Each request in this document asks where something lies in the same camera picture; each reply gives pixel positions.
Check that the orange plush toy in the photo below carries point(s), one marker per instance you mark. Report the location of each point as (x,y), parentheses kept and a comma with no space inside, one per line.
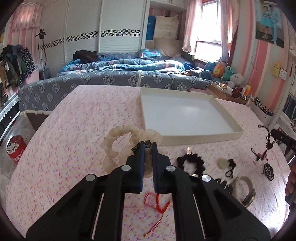
(218,70)

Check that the black patterned hair clip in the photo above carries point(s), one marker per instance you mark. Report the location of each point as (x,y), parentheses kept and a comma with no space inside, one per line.
(268,171)

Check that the blue storage bag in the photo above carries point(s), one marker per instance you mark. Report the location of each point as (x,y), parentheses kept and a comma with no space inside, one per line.
(150,28)

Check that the white sliding wardrobe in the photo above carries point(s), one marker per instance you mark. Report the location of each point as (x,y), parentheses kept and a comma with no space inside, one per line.
(100,26)

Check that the white shallow tray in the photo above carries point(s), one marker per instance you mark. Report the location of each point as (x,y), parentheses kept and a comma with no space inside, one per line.
(187,118)

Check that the yellow wall sign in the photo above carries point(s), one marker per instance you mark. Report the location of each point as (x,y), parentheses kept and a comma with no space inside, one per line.
(276,69)

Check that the clothes rack with clothes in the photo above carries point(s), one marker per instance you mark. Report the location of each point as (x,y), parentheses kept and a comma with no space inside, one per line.
(17,65)

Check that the white plush toy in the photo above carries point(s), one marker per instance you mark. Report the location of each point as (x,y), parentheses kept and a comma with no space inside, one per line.
(237,79)

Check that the cardboard box of items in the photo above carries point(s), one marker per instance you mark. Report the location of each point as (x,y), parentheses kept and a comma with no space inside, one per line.
(224,94)

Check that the red round stool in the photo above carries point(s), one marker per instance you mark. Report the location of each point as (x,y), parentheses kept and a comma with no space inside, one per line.
(15,148)

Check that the pink window curtain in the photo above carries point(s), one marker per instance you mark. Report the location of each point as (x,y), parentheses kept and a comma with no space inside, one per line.
(193,16)

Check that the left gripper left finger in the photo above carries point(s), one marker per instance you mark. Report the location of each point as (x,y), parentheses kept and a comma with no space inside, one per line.
(93,208)

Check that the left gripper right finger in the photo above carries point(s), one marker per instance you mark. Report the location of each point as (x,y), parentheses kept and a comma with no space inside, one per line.
(203,210)

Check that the pink floral tablecloth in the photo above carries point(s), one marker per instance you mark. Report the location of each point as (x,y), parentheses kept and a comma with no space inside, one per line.
(66,148)

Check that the black clothing pile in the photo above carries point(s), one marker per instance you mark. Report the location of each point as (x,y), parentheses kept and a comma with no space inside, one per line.
(87,56)

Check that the beige wide bracelet band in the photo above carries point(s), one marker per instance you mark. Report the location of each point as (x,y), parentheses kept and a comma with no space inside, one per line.
(243,190)

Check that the garment steamer stand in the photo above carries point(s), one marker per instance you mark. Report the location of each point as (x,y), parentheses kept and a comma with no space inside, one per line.
(43,56)

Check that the white box of cosmetics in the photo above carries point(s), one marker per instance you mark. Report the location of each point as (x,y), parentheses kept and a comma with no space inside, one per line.
(264,114)

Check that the cream frilly scrunchie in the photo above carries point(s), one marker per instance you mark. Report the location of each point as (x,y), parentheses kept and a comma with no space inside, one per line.
(113,158)

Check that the black white scrunchie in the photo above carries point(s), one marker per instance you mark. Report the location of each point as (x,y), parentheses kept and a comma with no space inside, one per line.
(192,164)

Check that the person's right hand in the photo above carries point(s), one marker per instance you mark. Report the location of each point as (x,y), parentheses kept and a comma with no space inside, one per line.
(291,180)

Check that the beige pillow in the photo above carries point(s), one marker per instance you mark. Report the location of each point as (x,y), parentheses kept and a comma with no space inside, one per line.
(168,47)

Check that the bed with blue bedding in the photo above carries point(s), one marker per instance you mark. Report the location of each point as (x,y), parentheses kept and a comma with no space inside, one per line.
(124,69)

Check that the wedding photo poster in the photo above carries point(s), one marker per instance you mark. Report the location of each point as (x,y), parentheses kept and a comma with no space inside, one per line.
(269,26)

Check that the green plush toy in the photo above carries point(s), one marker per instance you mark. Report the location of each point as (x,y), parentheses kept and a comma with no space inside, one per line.
(228,72)

